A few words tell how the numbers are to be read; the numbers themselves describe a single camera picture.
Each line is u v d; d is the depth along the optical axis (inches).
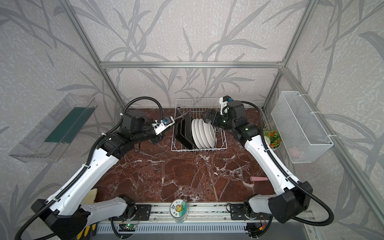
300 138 24.0
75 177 15.7
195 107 45.9
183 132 32.2
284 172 16.2
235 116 21.1
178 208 26.7
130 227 28.1
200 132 33.9
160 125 22.3
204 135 33.9
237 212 28.6
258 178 33.1
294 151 28.4
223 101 26.0
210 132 35.0
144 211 29.1
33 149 23.5
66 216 15.0
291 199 14.8
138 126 20.3
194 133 33.5
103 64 36.6
